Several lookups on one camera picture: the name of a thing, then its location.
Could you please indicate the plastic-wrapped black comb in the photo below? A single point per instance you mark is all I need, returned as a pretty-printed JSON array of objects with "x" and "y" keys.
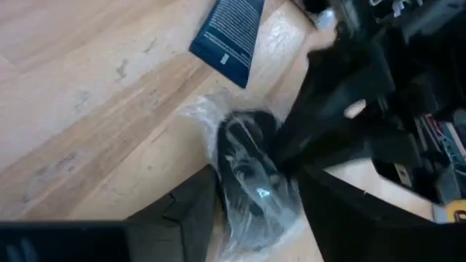
[{"x": 247, "y": 174}]

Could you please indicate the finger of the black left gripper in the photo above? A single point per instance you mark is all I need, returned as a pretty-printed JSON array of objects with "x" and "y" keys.
[{"x": 327, "y": 109}]

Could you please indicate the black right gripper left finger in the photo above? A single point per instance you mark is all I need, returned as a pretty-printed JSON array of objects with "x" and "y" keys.
[{"x": 182, "y": 218}]

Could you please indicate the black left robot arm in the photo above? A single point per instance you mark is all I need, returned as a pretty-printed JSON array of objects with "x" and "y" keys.
[{"x": 400, "y": 156}]

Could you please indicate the dark blue squeeze tube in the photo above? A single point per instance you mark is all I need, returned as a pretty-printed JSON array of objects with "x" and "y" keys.
[{"x": 229, "y": 36}]

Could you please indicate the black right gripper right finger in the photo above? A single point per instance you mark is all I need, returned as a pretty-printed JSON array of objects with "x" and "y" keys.
[{"x": 364, "y": 233}]

